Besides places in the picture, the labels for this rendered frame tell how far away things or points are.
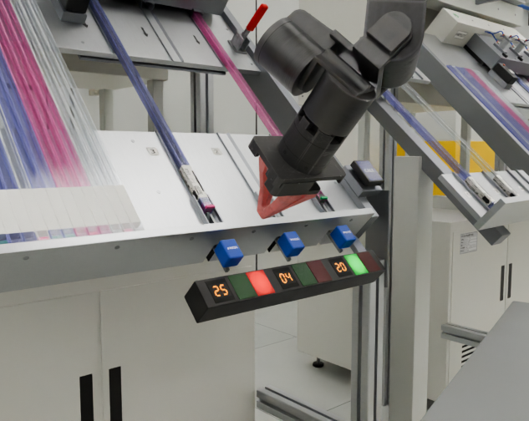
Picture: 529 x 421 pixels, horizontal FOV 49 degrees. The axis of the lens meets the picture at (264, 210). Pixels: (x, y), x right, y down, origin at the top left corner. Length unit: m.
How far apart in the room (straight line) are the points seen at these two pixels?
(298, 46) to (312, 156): 0.11
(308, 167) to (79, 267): 0.28
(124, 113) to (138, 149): 2.07
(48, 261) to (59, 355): 0.40
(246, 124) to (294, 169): 2.70
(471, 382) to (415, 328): 0.66
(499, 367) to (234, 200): 0.40
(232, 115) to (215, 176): 2.41
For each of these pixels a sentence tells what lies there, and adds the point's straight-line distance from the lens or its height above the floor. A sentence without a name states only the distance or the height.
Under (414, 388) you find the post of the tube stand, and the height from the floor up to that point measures 0.33.
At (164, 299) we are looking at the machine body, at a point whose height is 0.55.
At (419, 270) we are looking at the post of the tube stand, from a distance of 1.25.
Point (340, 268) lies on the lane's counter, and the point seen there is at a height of 0.65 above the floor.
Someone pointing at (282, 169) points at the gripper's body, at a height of 0.81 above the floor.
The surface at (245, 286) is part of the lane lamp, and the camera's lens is 0.74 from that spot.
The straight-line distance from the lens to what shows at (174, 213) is 0.75.
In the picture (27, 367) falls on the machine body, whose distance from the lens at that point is 1.01.
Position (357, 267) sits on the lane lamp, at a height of 0.65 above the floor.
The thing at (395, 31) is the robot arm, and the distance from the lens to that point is 0.58.
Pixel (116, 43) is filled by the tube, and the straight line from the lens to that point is 0.99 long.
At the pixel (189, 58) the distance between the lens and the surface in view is 1.07.
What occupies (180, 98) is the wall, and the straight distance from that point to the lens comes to 3.05.
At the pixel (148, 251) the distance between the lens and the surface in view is 0.70.
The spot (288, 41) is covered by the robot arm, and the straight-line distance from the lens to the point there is 0.60.
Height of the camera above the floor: 0.83
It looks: 6 degrees down
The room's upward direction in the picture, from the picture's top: straight up
